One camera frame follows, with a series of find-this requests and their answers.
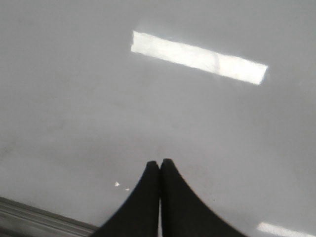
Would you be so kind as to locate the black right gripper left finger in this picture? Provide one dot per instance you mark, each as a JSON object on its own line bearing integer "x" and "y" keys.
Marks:
{"x": 138, "y": 216}

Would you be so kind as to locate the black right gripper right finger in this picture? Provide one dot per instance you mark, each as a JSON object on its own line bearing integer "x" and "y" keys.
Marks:
{"x": 183, "y": 214}

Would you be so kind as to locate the white whiteboard with metal frame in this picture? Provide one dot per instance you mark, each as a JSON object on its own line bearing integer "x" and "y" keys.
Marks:
{"x": 91, "y": 90}

